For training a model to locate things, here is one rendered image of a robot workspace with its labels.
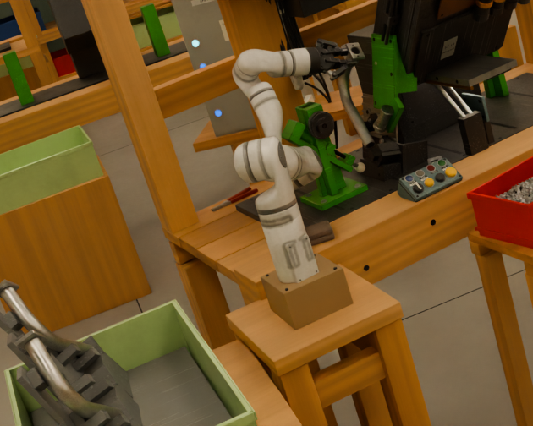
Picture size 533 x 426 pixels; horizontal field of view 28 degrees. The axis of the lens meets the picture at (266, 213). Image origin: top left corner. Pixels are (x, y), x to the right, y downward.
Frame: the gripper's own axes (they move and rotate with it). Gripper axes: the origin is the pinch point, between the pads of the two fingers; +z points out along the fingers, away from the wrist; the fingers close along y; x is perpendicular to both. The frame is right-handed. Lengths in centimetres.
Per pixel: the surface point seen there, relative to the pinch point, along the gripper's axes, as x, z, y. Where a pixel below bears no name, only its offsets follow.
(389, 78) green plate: -4.2, 6.2, -11.5
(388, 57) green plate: -8.0, 6.2, -7.2
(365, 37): 4.9, 11.4, 9.9
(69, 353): -4, -98, -72
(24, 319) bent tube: -10, -107, -65
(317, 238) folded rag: 4, -29, -52
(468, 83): -17.8, 18.3, -25.3
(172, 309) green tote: 5, -71, -63
